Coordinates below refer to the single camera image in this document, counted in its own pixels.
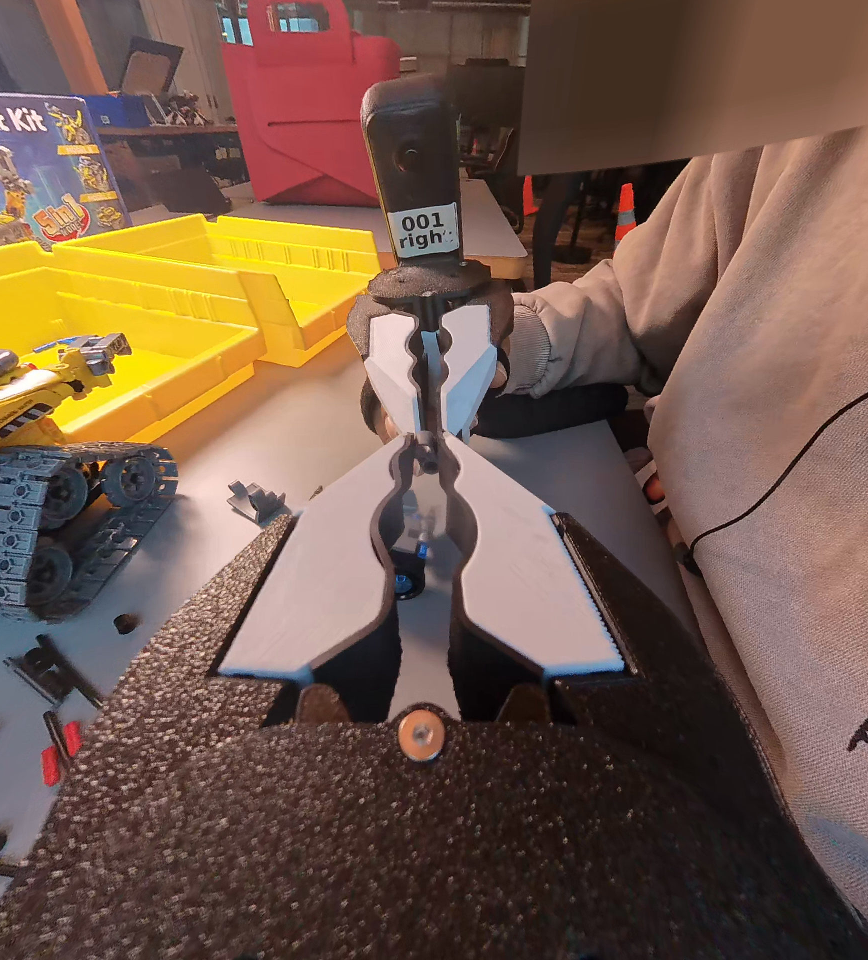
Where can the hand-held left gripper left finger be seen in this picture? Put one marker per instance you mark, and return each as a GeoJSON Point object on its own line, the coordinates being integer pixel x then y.
{"type": "Point", "coordinates": [314, 600]}

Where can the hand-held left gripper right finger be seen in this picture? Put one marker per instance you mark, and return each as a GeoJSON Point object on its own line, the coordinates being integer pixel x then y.
{"type": "Point", "coordinates": [539, 600]}

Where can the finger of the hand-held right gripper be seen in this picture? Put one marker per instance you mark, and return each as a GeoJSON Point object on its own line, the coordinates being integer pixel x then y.
{"type": "Point", "coordinates": [473, 360]}
{"type": "Point", "coordinates": [389, 360]}

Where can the grey block head assembly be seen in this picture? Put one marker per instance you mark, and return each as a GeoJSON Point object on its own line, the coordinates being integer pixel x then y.
{"type": "Point", "coordinates": [408, 577]}

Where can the grey desk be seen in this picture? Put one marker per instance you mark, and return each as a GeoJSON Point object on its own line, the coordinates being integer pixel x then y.
{"type": "Point", "coordinates": [291, 450]}

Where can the person's right hand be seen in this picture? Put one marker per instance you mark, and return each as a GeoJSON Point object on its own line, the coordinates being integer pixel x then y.
{"type": "Point", "coordinates": [500, 379]}

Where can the black wrist rest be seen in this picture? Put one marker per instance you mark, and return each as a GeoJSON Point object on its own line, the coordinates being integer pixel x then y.
{"type": "Point", "coordinates": [554, 409]}

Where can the red bag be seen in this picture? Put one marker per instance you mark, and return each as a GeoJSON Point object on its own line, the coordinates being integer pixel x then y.
{"type": "Point", "coordinates": [306, 112]}

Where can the grey claw block piece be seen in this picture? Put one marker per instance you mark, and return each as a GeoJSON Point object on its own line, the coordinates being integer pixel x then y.
{"type": "Point", "coordinates": [254, 501]}

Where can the orange traffic cone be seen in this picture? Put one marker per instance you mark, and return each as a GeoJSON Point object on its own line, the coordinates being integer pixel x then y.
{"type": "Point", "coordinates": [625, 214]}
{"type": "Point", "coordinates": [529, 196]}

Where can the small black round piece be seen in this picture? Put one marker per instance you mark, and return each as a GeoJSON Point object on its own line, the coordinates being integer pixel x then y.
{"type": "Point", "coordinates": [126, 624]}

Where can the large yellow storage bin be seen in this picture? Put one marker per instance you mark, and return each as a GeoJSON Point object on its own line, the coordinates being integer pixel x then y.
{"type": "Point", "coordinates": [141, 330]}

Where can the black long beam piece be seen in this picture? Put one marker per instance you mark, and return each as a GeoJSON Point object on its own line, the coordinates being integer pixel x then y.
{"type": "Point", "coordinates": [44, 664]}

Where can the person in beige hoodie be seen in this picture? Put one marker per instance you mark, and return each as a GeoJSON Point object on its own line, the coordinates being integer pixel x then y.
{"type": "Point", "coordinates": [779, 375]}

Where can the robot kit box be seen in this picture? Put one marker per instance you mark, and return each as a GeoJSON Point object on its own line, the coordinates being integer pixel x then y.
{"type": "Point", "coordinates": [29, 172]}

